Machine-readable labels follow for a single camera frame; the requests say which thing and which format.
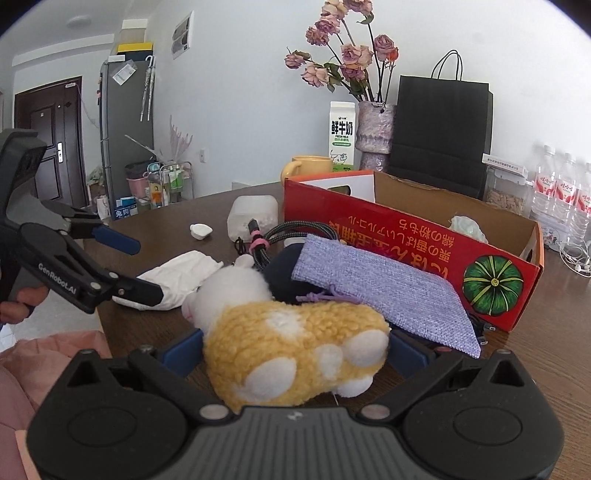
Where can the yellow and white plush toy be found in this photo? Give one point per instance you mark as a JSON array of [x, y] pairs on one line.
[[277, 341]]

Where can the clear water bottle red label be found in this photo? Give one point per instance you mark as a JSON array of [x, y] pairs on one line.
[[545, 184], [567, 191], [584, 198]]

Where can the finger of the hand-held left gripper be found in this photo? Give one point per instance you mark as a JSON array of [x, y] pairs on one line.
[[117, 240], [138, 290]]

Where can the dark brown door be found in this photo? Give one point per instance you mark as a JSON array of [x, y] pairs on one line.
[[46, 138]]

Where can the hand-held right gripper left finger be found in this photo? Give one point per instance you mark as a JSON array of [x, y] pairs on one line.
[[184, 354]]

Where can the metal trolley cart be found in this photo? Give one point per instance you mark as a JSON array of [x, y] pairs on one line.
[[173, 184]]

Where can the black paper bag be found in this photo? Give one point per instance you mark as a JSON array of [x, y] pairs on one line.
[[438, 134]]

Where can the blue and white box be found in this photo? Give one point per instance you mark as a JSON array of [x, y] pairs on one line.
[[125, 207]]

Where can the pink garment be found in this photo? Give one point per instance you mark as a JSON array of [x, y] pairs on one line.
[[18, 392]]

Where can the white folded umbrella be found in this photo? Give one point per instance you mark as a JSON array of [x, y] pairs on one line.
[[147, 87]]

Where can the pink waste bin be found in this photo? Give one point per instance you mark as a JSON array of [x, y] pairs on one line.
[[137, 184]]

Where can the dark zip pouch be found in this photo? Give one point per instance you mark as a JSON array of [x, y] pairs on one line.
[[281, 272]]

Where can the white green milk carton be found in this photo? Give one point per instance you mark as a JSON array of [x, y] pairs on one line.
[[341, 138]]

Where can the white cloth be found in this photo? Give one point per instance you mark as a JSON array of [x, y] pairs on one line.
[[184, 272]]

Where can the yellow and black box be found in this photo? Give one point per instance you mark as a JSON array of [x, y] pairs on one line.
[[134, 48]]

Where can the purple speckled vase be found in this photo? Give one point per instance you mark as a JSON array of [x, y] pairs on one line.
[[375, 134]]

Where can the translucent plastic container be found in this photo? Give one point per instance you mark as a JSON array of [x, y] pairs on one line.
[[251, 212]]

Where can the dried purple grass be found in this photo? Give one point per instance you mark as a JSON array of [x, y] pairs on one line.
[[179, 138]]

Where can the grey refrigerator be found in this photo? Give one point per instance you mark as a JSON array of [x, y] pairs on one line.
[[124, 115]]

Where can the yellow mug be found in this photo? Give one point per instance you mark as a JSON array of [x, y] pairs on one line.
[[309, 167]]

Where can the red cardboard box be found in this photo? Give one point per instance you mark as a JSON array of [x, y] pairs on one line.
[[415, 249]]

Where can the flat white card box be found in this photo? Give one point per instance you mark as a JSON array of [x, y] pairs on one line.
[[505, 166]]

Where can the dried pink roses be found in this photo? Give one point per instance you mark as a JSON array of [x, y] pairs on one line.
[[355, 57]]

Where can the printed metal tin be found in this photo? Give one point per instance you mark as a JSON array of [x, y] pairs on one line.
[[551, 235]]

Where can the light green crumpled wrapper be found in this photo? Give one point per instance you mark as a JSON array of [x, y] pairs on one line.
[[466, 228]]

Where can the clear jar of seeds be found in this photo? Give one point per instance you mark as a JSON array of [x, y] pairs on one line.
[[508, 198]]

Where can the small white plastic cup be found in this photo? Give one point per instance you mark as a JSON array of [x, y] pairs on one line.
[[201, 230]]

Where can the person's left hand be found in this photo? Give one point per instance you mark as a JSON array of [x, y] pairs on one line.
[[18, 307]]

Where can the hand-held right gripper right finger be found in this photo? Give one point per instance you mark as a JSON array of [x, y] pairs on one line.
[[408, 355]]

